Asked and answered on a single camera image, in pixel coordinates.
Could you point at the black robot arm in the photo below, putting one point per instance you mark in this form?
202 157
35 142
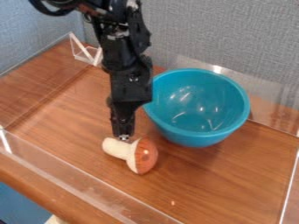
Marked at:
123 39

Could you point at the clear acrylic back barrier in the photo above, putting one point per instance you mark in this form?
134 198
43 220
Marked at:
274 101

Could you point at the clear acrylic front barrier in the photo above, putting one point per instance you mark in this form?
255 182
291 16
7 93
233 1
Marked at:
38 170

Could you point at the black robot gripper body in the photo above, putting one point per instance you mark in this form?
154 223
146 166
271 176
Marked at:
131 83

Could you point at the clear acrylic corner bracket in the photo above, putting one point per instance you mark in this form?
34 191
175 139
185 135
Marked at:
87 54

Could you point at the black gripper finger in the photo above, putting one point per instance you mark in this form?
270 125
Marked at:
123 119

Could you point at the clear acrylic barrier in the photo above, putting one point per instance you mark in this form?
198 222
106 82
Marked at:
274 101
38 170

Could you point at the blue plastic bowl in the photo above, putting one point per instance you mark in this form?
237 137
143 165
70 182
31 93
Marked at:
199 106

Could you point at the brown and white toy mushroom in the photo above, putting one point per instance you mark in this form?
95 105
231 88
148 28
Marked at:
139 153

